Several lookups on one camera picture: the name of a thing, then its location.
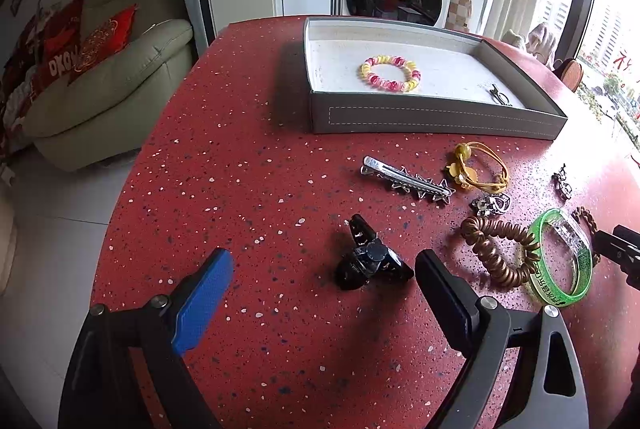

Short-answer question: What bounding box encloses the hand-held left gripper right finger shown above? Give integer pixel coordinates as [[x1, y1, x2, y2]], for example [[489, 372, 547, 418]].
[[415, 249, 591, 429]]

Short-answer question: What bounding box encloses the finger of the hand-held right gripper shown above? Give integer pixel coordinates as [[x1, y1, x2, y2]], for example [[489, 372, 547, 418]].
[[593, 230, 640, 290], [614, 225, 640, 254]]

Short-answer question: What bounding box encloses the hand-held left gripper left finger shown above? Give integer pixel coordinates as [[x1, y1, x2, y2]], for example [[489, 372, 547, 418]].
[[64, 247, 236, 429]]

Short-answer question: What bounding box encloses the brown braided bracelet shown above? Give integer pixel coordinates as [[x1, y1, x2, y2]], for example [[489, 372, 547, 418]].
[[572, 206, 601, 240]]

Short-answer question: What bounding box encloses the brown spiral hair tie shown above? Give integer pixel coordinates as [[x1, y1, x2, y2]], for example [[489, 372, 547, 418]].
[[460, 215, 542, 287]]

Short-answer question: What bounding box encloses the silver pendant earring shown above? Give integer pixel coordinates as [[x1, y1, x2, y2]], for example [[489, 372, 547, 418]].
[[552, 163, 575, 201]]

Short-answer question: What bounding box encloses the black claw hair clip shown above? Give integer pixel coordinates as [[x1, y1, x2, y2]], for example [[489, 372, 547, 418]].
[[334, 213, 416, 292]]

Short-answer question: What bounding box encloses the green translucent bracelet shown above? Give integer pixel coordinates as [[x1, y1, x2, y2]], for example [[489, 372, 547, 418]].
[[522, 208, 599, 308]]

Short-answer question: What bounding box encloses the silver crystal charm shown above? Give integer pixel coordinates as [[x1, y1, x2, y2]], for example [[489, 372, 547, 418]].
[[470, 193, 512, 216]]

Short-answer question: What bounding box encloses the silver star hair clip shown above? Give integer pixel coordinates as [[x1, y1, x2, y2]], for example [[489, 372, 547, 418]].
[[360, 155, 457, 209]]

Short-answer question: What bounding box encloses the yellow beaded hair tie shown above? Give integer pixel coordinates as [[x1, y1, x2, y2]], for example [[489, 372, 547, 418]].
[[445, 140, 511, 191]]

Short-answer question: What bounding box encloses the grey jewelry tray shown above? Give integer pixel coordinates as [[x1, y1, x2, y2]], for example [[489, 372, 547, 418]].
[[302, 16, 570, 141]]

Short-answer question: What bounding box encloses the small dark metal clip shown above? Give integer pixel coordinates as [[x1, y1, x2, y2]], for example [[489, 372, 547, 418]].
[[482, 83, 513, 106]]

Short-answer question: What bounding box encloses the white fluffy garment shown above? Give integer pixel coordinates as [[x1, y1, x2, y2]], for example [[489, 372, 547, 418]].
[[527, 22, 560, 69]]

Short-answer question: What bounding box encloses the cream knitted garment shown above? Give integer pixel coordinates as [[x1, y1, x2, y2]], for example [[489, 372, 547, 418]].
[[502, 29, 527, 53]]

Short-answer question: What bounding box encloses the cream leather sofa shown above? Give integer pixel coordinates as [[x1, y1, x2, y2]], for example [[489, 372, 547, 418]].
[[22, 0, 196, 172]]

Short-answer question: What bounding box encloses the red embroidered cushion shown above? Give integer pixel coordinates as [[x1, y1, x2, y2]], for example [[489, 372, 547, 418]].
[[67, 4, 138, 85]]

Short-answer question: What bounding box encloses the red printed blanket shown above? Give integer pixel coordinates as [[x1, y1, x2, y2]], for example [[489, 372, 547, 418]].
[[0, 0, 86, 160]]

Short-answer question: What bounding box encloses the yellow pink beaded bracelet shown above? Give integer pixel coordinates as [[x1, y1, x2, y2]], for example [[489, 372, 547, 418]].
[[357, 54, 422, 94]]

